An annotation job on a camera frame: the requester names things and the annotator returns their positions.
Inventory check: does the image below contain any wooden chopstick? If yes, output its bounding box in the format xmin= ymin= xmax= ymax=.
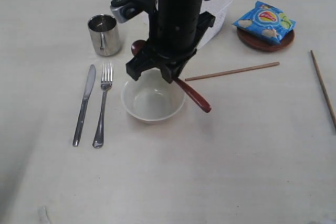
xmin=185 ymin=62 xmax=280 ymax=81
xmin=310 ymin=50 xmax=336 ymax=127

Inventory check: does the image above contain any brown wooden plate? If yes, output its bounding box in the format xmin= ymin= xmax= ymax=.
xmin=237 ymin=28 xmax=295 ymax=52

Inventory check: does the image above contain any white perforated plastic basket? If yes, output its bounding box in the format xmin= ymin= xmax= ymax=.
xmin=197 ymin=0 xmax=233 ymax=49

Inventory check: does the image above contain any steel cup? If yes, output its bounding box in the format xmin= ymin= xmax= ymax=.
xmin=88 ymin=14 xmax=121 ymax=56

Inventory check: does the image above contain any silver fork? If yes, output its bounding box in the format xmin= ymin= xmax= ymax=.
xmin=92 ymin=63 xmax=113 ymax=148

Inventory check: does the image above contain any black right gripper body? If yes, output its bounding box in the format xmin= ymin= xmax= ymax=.
xmin=126 ymin=12 xmax=215 ymax=83

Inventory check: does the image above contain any blue chips bag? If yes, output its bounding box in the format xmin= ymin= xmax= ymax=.
xmin=232 ymin=1 xmax=296 ymax=45

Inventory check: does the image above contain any dark red wooden spoon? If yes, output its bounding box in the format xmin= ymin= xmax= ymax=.
xmin=131 ymin=40 xmax=212 ymax=113

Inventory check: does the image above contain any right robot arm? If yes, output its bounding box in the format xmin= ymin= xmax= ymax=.
xmin=126 ymin=0 xmax=215 ymax=83

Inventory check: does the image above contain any silver table knife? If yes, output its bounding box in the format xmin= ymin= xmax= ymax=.
xmin=72 ymin=65 xmax=96 ymax=147

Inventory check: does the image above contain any speckled glass bowl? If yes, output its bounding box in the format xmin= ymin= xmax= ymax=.
xmin=121 ymin=69 xmax=186 ymax=124

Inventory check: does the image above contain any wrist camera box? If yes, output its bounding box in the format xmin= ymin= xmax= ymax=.
xmin=110 ymin=0 xmax=155 ymax=24

